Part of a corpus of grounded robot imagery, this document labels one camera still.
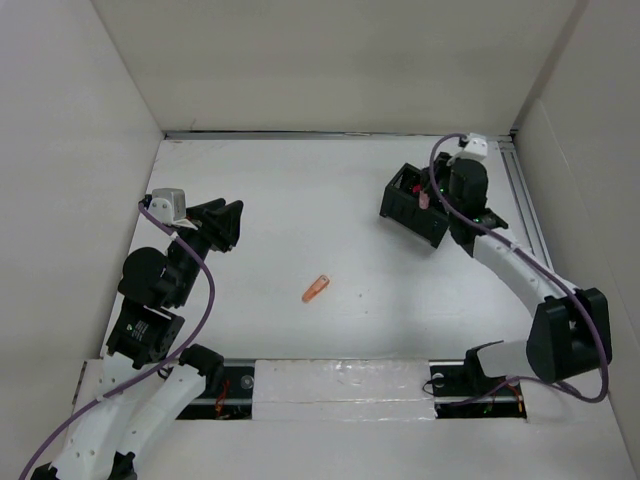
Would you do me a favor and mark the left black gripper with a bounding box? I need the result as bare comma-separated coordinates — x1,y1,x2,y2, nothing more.
170,197,243,305

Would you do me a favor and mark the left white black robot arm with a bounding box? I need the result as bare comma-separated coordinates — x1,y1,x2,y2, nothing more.
20,188,244,479

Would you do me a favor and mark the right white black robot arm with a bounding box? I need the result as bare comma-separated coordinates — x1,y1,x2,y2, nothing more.
420,152,613,403

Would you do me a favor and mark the pink translucent marker cap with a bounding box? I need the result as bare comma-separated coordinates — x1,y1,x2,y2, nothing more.
418,190,430,210

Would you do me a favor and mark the white foam block front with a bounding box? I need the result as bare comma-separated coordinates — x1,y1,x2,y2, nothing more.
252,360,435,422

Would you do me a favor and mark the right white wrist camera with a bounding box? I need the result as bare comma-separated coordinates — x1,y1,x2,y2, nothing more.
458,133,489,162

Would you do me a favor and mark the black two-slot organizer box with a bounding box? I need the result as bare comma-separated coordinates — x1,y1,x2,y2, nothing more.
379,163,448,248

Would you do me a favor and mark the orange translucent marker cap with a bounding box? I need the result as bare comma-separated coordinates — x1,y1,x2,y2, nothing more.
301,275,330,303

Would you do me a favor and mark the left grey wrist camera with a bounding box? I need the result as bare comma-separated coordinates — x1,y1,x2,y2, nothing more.
148,188,186,225

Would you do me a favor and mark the aluminium rail right side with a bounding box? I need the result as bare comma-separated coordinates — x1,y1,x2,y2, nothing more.
498,137,555,271

